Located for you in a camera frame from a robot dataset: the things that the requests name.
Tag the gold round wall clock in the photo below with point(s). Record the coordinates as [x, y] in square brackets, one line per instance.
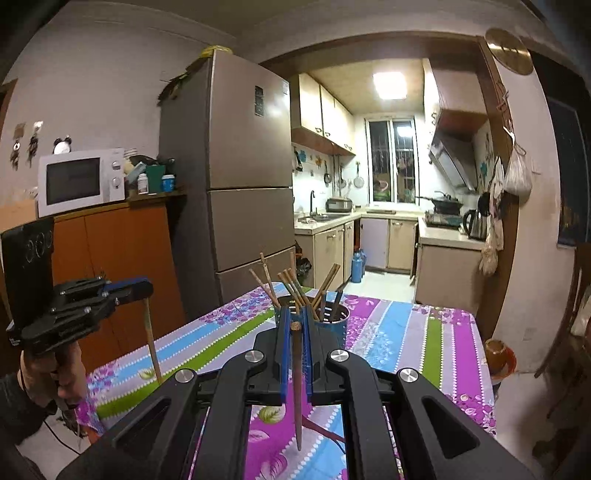
[510, 50]

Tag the black bag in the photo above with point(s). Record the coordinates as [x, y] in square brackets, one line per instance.
[303, 270]

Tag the stack of white plates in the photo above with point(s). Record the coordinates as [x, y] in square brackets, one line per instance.
[131, 153]

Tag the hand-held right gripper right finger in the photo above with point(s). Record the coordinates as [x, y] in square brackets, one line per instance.
[308, 364]

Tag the beige kitchen base cabinets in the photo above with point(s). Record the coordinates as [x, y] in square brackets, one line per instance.
[443, 272]

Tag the floral striped tablecloth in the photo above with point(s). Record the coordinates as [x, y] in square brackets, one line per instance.
[415, 332]

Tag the dark window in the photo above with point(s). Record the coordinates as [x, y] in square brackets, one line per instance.
[565, 175]

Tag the brown wooden doorway frame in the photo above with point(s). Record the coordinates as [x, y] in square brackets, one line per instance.
[369, 46]

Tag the white hanging cloth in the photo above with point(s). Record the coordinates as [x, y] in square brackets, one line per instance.
[496, 189]

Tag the long beige wall cabinet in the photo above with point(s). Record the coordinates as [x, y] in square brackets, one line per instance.
[318, 115]

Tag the blue and white jar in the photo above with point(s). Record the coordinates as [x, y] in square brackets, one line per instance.
[168, 183]

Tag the black hanging pan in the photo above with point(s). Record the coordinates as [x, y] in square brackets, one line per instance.
[483, 205]

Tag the white medicine bottle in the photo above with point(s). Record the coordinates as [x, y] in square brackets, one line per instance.
[143, 184]

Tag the steel electric kettle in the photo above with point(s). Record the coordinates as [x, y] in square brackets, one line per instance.
[475, 225]

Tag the barred kitchen window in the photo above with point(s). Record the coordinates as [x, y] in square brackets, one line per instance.
[390, 161]

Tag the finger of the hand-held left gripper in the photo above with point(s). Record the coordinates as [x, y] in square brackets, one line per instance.
[69, 323]
[129, 288]

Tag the panda toy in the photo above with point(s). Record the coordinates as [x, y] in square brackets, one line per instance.
[62, 146]

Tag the flower wall decal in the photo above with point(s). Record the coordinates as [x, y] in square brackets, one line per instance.
[485, 159]

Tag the perforated metal chopstick holder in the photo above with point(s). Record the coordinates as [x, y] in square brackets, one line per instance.
[334, 327]

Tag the steel kitchen sink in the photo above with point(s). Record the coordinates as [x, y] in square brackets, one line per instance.
[323, 218]

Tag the hanging feather ornament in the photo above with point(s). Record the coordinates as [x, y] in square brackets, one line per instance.
[16, 147]
[34, 143]

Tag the white microwave oven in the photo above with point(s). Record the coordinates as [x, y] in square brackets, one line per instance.
[78, 182]

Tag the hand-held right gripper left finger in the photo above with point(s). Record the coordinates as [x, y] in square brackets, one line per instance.
[284, 360]

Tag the dark brown chopstick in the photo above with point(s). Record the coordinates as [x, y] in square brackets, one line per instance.
[296, 392]

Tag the kitchen ceiling light panel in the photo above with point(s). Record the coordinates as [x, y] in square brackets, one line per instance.
[390, 85]

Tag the orange wooden cabinet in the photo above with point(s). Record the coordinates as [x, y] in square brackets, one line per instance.
[129, 267]

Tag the grey rice cooker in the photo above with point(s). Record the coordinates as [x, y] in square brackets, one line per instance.
[339, 205]

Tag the cardboard box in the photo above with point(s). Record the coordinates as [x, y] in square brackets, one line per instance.
[18, 214]

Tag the dark refrigerator label sticker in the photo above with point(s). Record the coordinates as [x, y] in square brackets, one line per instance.
[258, 100]

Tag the dark sink faucet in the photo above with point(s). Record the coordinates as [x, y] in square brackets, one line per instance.
[313, 203]

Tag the red hanging knot ornament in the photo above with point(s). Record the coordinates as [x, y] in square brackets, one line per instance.
[504, 106]

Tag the light wooden chopstick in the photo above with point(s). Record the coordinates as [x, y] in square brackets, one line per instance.
[152, 341]

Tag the white hanging plastic bag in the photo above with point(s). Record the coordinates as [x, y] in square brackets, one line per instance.
[518, 177]

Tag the beige hanging bag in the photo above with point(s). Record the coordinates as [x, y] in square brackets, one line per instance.
[488, 254]

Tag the gas stove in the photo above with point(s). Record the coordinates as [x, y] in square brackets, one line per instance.
[443, 219]

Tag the brown clay pot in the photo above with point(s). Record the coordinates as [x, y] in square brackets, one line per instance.
[497, 357]

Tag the hanging metal strainer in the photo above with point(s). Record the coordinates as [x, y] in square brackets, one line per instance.
[358, 179]
[341, 181]
[327, 177]

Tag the beige three-door refrigerator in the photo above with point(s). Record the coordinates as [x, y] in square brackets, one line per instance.
[244, 138]

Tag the bunch of wooden chopsticks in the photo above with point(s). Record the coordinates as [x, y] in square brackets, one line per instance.
[326, 285]

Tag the beige cabinet above range hood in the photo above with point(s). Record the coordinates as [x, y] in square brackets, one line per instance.
[457, 106]

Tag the steel range hood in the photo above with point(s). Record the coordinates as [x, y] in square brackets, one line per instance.
[455, 161]

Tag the person's left forearm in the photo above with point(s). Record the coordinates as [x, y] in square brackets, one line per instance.
[18, 410]

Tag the green box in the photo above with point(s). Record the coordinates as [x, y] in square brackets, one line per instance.
[155, 179]

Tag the black wok with lid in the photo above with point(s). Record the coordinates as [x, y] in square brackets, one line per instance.
[441, 199]

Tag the person's left hand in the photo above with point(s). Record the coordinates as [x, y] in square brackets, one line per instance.
[69, 374]

